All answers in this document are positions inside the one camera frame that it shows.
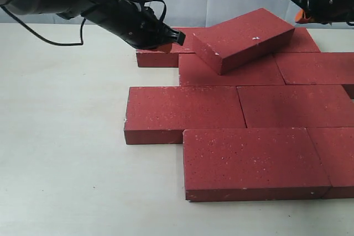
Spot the middle row red brick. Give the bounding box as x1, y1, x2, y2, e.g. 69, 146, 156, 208
237, 85, 353, 128

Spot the front large red brick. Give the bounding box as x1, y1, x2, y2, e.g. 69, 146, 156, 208
183, 128, 331, 202

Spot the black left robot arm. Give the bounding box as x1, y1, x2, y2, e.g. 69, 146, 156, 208
1, 0, 186, 53

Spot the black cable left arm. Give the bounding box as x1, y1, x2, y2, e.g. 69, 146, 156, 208
0, 0, 167, 46

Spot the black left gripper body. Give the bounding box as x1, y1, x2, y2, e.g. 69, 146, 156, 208
81, 0, 185, 50

